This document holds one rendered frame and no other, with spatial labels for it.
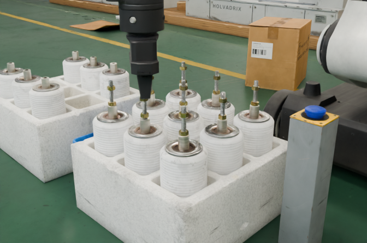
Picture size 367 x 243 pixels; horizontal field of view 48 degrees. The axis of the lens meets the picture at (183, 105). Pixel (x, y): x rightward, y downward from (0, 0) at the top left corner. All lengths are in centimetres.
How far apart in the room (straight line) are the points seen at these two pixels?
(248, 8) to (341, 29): 228
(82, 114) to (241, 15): 230
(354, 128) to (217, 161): 45
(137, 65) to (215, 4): 277
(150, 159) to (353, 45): 53
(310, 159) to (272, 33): 118
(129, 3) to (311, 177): 49
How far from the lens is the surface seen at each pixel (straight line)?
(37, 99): 122
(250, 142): 97
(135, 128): 91
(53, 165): 125
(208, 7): 358
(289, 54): 196
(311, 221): 91
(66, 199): 117
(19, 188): 126
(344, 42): 104
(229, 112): 103
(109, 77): 132
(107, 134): 96
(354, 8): 109
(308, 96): 129
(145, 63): 79
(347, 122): 120
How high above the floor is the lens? 62
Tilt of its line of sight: 20 degrees down
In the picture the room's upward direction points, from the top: straight up
